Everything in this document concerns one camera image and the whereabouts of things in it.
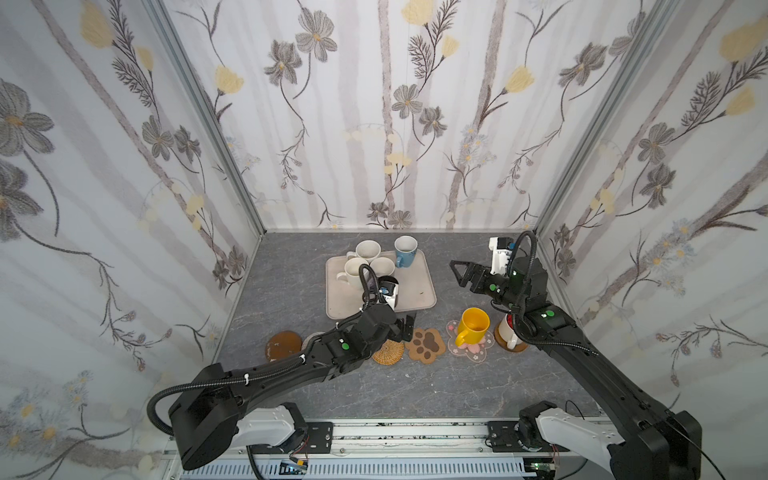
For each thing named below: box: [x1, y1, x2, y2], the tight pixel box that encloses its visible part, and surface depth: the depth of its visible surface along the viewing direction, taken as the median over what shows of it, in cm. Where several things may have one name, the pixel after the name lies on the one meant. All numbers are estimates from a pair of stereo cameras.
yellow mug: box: [455, 307, 490, 347], surface depth 88 cm
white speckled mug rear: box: [346, 240, 382, 263], surface depth 107 cm
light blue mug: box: [394, 235, 418, 269], surface depth 106 cm
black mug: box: [378, 275, 399, 296], surface depth 70 cm
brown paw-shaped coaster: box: [405, 327, 446, 364], surface depth 92 cm
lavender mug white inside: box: [370, 257, 395, 277], surface depth 103 cm
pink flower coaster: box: [446, 319, 495, 363], surface depth 92 cm
